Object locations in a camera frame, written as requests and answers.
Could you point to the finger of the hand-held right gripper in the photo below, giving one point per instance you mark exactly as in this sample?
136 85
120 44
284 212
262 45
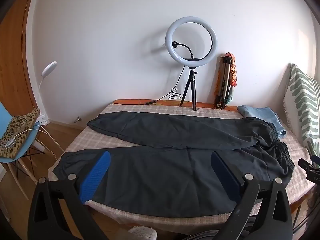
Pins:
311 171
316 160

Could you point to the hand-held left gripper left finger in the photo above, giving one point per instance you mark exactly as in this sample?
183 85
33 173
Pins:
98 172

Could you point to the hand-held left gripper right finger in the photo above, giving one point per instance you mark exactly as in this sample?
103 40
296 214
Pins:
225 173

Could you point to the dark grey pants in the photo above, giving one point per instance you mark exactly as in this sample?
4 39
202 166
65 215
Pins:
162 175

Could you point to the checked beige blanket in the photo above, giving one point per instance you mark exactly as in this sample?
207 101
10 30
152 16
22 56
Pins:
82 140

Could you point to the metal door stop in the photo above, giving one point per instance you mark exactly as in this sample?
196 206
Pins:
78 119

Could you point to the green patterned white pillow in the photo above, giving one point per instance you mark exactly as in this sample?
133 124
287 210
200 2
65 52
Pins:
300 100

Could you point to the folded blue jeans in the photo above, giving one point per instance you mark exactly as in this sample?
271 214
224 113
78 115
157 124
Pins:
262 112

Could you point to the white knitted cloth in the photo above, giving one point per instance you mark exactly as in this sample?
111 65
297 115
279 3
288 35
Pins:
142 233

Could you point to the blue chair with wooden legs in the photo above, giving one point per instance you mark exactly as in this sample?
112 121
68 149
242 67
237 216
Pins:
27 145

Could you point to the leopard print cloth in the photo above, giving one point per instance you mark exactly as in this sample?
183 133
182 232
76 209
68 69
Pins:
20 127

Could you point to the folded silver tripod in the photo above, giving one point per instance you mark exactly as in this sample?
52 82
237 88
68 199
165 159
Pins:
225 80

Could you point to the folded tripod with orange cloth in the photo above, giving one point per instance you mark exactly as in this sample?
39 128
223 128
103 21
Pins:
233 72

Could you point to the white clamp desk lamp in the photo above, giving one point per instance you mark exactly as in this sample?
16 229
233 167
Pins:
48 68

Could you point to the wooden door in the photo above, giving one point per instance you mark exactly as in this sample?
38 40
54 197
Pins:
15 67

